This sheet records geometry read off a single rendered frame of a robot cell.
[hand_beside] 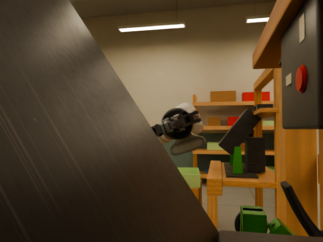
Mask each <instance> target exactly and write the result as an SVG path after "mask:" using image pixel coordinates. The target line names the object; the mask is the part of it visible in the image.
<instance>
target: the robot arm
mask: <svg viewBox="0 0 323 242"><path fill-rule="evenodd" d="M151 128H152V129H153V131H154V132H155V134H156V136H157V137H158V139H159V140H160V142H161V143H162V144H165V143H167V142H170V141H172V140H174V139H175V140H176V141H175V143H174V144H173V145H172V146H171V147H170V153H171V154H172V155H173V156H177V155H181V154H184V153H187V152H190V151H193V150H196V149H199V148H201V147H203V146H205V144H206V140H205V138H204V137H203V136H199V135H198V134H199V133H200V132H201V131H202V130H203V123H202V120H201V118H200V115H199V112H198V110H197V111H196V109H195V107H194V106H193V105H192V104H191V103H188V102H185V103H182V104H180V105H178V106H177V107H176V108H173V109H170V110H168V111H167V112H166V113H165V114H164V116H163V118H162V121H161V123H159V124H156V125H155V126H152V127H151Z"/></svg>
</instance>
